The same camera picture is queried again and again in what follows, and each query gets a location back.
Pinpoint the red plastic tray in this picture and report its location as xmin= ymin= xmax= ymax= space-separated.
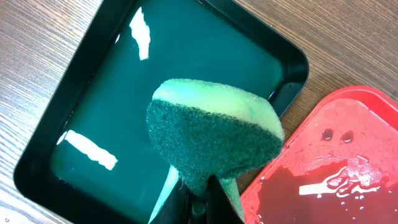
xmin=241 ymin=86 xmax=397 ymax=224

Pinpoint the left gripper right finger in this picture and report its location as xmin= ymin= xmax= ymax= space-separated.
xmin=205 ymin=175 xmax=244 ymax=224

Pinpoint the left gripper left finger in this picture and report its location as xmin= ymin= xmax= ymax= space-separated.
xmin=150 ymin=179 xmax=190 ymax=224

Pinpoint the green sponge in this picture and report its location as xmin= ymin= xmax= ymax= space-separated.
xmin=146 ymin=78 xmax=284 ymax=221

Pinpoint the black tray with green water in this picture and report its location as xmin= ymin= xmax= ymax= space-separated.
xmin=13 ymin=0 xmax=309 ymax=223

